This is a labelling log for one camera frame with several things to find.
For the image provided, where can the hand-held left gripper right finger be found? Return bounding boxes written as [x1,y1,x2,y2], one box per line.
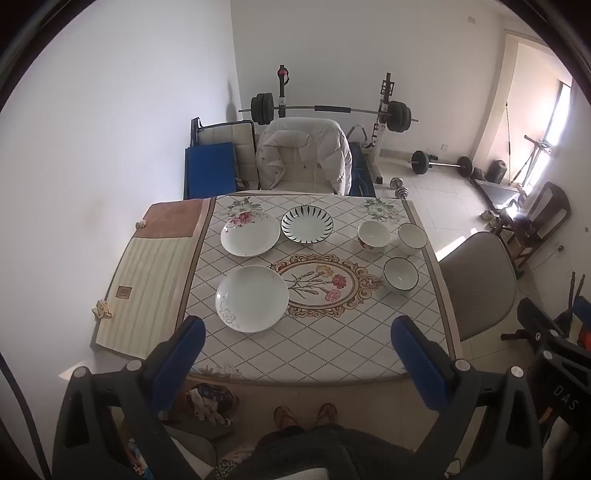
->
[390,315,546,480]

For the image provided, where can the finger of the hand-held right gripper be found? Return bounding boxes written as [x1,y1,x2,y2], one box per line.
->
[516,298,575,343]
[501,330,546,347]

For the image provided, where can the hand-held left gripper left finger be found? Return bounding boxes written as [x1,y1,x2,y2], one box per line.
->
[53,316,206,480]

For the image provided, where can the white bowl black rim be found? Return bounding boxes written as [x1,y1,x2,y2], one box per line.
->
[383,257,419,292]
[398,223,428,257]

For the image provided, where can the white bowl floral base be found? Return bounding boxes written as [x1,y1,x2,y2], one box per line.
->
[357,221,392,254]

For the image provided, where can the bag of soft toys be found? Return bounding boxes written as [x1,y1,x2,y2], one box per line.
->
[185,383,239,428]

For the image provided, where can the grey upholstered chair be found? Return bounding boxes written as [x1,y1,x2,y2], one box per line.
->
[438,231,518,344]

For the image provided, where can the beige brown striped cloth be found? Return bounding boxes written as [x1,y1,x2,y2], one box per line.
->
[90,198,218,363]

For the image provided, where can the floral diamond pattern tablecloth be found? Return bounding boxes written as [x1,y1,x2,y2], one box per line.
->
[178,194,462,386]

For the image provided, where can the white plate grey pattern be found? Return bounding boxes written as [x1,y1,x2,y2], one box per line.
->
[216,265,290,334]

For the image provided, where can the dark wooden chair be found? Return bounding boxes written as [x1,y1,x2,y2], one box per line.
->
[496,181,572,278]

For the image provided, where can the dark treadmill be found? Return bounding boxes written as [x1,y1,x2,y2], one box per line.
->
[473,178,525,210]

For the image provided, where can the person's dark trousers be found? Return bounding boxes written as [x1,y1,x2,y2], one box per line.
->
[217,425,441,480]

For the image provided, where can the white plate pink flowers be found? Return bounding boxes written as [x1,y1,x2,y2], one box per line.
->
[221,210,281,257]

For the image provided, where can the white plate black striped rim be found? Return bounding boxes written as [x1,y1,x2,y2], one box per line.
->
[281,206,334,242]

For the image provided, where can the white exercise machine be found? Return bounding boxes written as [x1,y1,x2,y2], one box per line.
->
[508,134,555,186]

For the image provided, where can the blue folded mat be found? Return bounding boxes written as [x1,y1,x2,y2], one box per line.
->
[185,142,238,200]

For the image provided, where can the blue weight bench pad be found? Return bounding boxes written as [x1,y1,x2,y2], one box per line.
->
[348,142,377,197]

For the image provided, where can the short barbell black weights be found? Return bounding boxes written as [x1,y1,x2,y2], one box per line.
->
[410,150,472,178]

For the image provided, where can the window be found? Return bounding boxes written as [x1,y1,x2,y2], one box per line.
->
[539,78,574,145]

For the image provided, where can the white down jacket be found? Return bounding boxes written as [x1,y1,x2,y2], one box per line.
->
[256,119,352,195]

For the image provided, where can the cream leather chair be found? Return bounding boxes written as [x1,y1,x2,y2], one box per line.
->
[261,129,340,193]

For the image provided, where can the weight bench rack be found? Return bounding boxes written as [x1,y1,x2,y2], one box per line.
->
[276,65,399,183]

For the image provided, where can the long barbell black weights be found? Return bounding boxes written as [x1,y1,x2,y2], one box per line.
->
[239,93,419,134]

